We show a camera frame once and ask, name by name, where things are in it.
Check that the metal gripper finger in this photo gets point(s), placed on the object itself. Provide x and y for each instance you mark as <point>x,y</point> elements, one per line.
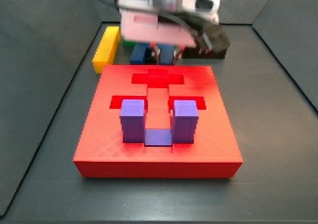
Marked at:
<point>154,52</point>
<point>178,53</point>

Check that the white and silver gripper body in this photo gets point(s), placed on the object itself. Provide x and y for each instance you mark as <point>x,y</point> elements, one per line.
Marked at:
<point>204,9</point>

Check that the blue U-shaped block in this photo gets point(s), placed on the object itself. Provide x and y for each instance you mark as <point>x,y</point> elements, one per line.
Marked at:
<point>142,55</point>

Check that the green stepped arch block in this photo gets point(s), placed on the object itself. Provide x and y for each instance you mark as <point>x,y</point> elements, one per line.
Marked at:
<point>127,43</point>

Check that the yellow long bar block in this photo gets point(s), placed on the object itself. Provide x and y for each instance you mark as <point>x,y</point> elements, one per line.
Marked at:
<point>107,47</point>

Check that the purple U-shaped block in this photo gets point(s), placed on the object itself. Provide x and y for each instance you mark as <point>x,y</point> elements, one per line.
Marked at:
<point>182,120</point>

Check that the red base block with slots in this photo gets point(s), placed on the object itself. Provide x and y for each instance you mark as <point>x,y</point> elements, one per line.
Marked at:
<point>104,156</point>

